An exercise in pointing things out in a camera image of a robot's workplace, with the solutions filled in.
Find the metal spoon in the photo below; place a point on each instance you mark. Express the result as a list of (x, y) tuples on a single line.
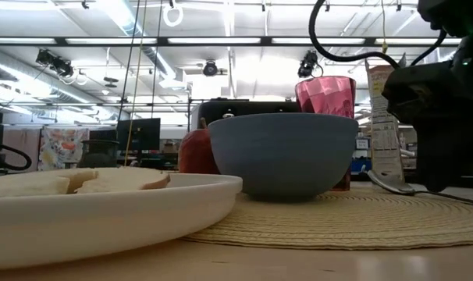
[(392, 185)]

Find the black four-slot toaster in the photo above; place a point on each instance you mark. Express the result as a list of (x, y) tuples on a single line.
[(252, 109)]

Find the black mesh utensil holder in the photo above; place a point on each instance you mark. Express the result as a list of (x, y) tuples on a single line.
[(100, 154)]

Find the floral printed cloth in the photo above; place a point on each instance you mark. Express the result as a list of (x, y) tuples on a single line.
[(61, 148)]

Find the black computer monitor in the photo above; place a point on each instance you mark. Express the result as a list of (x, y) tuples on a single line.
[(143, 134)]

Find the red apple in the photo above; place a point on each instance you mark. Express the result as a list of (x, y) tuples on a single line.
[(195, 154)]

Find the white bread slice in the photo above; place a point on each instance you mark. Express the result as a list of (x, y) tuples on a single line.
[(119, 181), (25, 185)]

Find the black round ceiling camera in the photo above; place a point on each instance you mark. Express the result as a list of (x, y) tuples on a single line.
[(210, 68)]

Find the Panda Puffs cereal box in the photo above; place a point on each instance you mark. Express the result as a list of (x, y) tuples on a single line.
[(385, 136)]

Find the white plate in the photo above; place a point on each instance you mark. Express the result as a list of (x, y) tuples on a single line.
[(104, 218)]

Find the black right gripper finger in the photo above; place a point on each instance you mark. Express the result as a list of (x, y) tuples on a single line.
[(437, 160)]

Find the round woven straw placemat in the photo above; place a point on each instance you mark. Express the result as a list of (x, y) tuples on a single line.
[(338, 222)]

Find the black aluminium rig frame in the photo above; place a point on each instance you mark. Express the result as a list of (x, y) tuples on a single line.
[(162, 41)]

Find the grey-blue bowl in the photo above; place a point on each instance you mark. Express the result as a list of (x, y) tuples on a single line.
[(283, 156)]

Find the pink faceted plastic cup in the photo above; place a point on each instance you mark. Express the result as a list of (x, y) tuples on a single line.
[(326, 95)]

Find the black ceiling camera cluster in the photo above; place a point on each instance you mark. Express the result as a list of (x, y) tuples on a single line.
[(57, 64)]

